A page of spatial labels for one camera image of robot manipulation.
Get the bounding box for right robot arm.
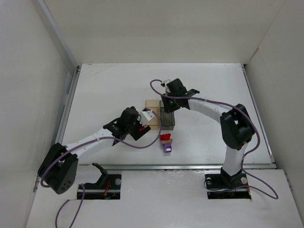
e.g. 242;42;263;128
161;78;255;189

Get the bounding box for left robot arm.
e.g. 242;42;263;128
38;106;157;195

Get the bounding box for amber transparent container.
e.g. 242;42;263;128
144;99;161;131

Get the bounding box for red flower lego piece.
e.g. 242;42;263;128
159;133;171;141

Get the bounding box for purple lego piece with butterfly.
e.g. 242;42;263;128
161;139;172;153

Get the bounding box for grey transparent container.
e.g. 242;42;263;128
160;101;175;131

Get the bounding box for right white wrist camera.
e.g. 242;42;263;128
161;79;171;87

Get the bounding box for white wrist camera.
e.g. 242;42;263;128
161;79;171;87
139;108;155;125

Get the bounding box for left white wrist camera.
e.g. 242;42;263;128
139;108;155;125

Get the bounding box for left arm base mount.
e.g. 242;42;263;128
74;163;122;200

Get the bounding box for aluminium front rail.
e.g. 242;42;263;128
78;163;277;171

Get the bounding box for aluminium rail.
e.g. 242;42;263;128
241;64;276;165
78;163;277;171
38;66;81;195

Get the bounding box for aluminium left rail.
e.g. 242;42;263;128
38;66;81;195

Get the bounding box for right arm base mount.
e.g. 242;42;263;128
204;171;251;200

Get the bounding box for aluminium right rail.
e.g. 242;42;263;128
241;64;276;165

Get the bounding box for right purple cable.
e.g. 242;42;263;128
149;79;279;200

